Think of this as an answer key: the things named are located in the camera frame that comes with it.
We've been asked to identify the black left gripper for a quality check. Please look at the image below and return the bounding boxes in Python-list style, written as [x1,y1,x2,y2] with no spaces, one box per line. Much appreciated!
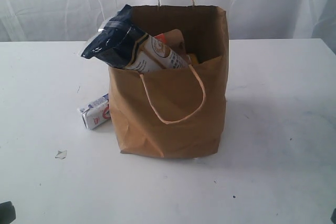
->
[0,201,16,224]

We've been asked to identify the dark blue noodle packet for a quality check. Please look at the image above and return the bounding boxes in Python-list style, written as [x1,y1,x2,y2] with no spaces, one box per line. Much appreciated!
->
[79,5,190,73]

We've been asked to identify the brown kraft stand-up pouch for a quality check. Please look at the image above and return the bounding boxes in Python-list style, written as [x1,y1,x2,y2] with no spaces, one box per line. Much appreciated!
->
[154,29,190,63]

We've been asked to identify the brown paper shopping bag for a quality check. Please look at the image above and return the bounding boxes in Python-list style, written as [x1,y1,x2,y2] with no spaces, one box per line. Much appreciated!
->
[109,5,229,158]

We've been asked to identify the small torn label scrap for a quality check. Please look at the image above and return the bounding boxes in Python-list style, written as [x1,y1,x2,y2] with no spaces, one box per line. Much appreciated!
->
[55,150,67,160]

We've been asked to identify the small blue white milk carton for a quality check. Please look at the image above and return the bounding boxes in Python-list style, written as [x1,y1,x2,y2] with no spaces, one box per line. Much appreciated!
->
[77,94,111,130]

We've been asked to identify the white backdrop curtain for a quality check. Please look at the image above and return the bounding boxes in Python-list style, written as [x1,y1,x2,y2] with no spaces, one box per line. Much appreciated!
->
[0,0,336,43]

